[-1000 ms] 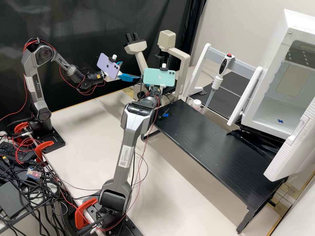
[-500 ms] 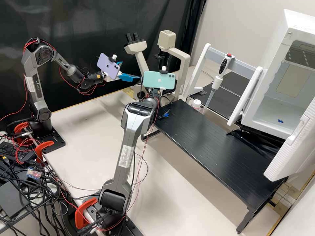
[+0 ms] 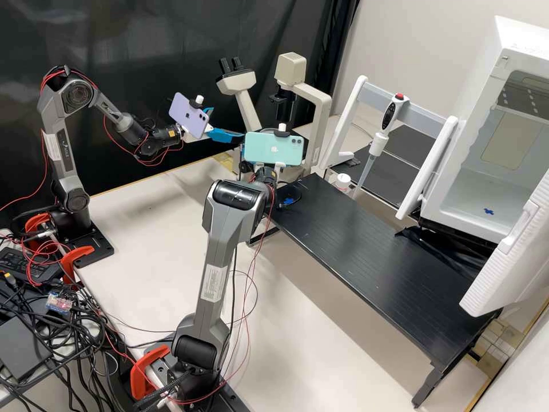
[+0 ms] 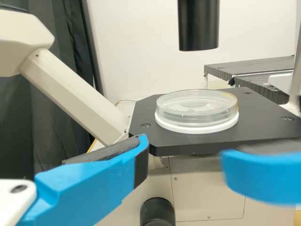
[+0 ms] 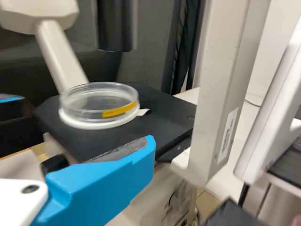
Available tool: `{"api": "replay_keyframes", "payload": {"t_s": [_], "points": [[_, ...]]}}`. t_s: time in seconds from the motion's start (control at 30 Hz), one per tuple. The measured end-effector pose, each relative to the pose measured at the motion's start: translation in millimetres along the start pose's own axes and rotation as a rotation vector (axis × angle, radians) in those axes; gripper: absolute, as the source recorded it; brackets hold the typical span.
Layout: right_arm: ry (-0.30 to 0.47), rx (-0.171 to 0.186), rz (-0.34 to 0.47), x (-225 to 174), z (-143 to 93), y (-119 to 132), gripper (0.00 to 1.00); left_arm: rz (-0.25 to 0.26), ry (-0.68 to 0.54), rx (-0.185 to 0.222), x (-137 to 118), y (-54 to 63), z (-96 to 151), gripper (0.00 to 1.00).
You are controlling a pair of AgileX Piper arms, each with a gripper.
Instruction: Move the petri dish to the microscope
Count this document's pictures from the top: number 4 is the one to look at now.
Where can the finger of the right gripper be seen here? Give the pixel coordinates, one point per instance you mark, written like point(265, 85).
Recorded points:
point(263, 176)

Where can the cream microscope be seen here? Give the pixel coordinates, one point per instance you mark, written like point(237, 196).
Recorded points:
point(70, 94)

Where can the petri dish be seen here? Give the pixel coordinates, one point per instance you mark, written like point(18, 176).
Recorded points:
point(195, 106)

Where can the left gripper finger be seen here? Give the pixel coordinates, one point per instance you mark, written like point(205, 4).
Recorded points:
point(82, 188)

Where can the white pipette stand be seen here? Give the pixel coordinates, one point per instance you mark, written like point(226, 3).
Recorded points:
point(281, 78)

